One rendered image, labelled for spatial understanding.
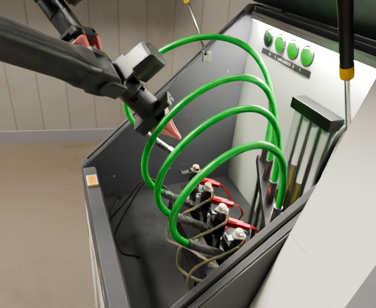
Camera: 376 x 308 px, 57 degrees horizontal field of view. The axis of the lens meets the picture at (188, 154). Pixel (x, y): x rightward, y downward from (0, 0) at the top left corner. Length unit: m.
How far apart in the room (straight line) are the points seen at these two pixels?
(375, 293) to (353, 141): 0.19
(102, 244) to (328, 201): 0.56
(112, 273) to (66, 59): 0.47
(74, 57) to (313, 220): 0.46
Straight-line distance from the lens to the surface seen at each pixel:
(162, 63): 0.72
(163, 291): 0.96
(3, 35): 0.55
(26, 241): 2.35
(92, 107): 3.14
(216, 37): 0.83
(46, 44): 0.59
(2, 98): 3.21
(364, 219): 0.50
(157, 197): 0.67
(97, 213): 0.99
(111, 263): 0.86
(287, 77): 0.99
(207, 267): 0.81
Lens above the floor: 1.59
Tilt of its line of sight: 31 degrees down
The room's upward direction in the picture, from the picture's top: 5 degrees clockwise
